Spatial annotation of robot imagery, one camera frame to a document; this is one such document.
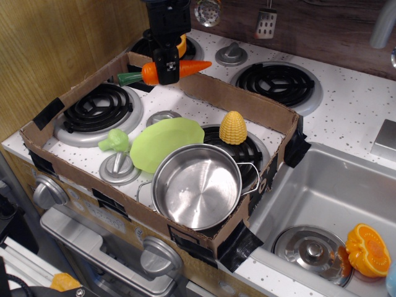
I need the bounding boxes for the silver stovetop knob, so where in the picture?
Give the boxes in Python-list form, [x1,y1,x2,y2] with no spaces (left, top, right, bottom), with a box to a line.
[215,42,248,67]
[99,152,141,186]
[146,110,181,127]

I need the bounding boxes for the orange object bottom left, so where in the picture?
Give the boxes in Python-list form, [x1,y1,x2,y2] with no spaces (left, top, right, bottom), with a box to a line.
[49,272,81,292]

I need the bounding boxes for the silver oven door handle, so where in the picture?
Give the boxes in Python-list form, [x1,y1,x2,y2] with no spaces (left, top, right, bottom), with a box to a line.
[40,208,176,296]

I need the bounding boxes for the stainless steel sink basin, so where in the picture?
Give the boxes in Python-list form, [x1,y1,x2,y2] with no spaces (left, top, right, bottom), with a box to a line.
[249,143,395,296]

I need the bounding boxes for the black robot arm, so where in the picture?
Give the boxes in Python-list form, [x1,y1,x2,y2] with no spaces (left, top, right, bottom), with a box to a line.
[144,1,191,85]

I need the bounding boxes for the stainless steel pot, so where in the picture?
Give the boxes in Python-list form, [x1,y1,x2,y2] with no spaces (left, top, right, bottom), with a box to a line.
[149,144,249,231]

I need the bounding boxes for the front left black burner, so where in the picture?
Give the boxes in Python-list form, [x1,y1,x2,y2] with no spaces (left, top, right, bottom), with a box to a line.
[54,83,144,148]

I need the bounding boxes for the silver faucet base block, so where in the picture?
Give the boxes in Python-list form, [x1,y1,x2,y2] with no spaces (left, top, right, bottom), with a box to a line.
[371,119,396,161]

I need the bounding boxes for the silver stovetop knob back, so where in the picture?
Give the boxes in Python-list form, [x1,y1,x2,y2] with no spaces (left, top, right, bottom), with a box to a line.
[215,42,248,67]

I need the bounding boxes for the steel pot lid in sink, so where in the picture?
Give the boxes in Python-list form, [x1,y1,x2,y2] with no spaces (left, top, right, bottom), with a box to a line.
[271,225,353,287]

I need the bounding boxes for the silver stovetop knob middle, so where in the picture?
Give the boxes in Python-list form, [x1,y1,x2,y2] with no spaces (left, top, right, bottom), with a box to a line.
[146,110,181,127]

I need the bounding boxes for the cardboard fence with black tape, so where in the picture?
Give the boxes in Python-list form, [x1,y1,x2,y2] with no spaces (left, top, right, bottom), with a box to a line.
[20,53,309,271]

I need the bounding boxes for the green toy broccoli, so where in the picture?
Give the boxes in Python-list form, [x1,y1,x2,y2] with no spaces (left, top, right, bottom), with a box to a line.
[98,129,129,152]

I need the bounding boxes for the back right black burner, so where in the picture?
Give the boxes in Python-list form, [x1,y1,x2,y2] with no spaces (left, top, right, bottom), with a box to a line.
[231,61,324,116]

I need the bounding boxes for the silver faucet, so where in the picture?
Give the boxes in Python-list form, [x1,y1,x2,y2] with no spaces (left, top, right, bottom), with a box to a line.
[369,0,395,49]

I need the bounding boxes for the black burner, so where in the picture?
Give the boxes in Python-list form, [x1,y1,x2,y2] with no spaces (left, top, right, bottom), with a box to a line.
[130,36,204,61]
[231,61,324,116]
[54,83,144,148]
[202,124,270,192]

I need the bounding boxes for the orange toy pumpkin half on burner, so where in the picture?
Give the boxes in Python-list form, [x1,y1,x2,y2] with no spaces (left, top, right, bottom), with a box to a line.
[176,34,187,58]

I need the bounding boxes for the hanging metal strainer spoon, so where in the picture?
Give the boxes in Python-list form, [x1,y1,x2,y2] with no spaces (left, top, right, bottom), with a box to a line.
[194,0,222,27]

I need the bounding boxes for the black cable bottom left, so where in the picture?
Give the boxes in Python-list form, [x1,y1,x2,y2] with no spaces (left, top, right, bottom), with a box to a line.
[0,256,35,297]

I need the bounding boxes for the left silver oven knob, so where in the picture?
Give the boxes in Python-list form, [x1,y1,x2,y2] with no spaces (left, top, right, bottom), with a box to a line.
[33,174,69,210]

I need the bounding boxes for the front right black burner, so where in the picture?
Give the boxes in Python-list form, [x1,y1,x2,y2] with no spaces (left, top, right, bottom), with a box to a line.
[202,124,270,192]

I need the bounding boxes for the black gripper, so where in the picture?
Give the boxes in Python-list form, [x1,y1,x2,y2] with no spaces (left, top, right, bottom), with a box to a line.
[145,2,191,85]

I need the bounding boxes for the silver stovetop knob front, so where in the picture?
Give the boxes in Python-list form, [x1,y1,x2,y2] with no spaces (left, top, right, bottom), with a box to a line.
[99,152,141,186]

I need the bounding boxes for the silver oven knob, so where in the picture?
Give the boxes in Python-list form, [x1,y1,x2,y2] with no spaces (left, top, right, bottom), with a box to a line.
[140,236,183,277]
[33,174,69,210]

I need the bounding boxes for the orange toy carrot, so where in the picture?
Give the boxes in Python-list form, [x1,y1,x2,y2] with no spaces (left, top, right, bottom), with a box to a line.
[117,60,212,86]

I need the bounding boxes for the hanging metal spatula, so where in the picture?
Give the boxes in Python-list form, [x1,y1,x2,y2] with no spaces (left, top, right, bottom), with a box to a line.
[254,1,277,40]

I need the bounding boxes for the yellow toy corn cob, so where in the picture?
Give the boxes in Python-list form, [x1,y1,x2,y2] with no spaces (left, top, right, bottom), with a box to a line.
[219,111,248,145]

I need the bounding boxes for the right silver oven knob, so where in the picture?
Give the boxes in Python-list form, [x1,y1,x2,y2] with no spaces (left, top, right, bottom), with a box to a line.
[140,236,183,277]

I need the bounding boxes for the orange toy pumpkin half in sink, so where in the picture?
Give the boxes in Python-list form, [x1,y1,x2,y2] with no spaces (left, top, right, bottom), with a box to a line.
[345,223,392,278]

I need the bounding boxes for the back left black burner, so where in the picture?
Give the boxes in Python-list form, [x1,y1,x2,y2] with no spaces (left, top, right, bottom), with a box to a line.
[130,36,204,61]

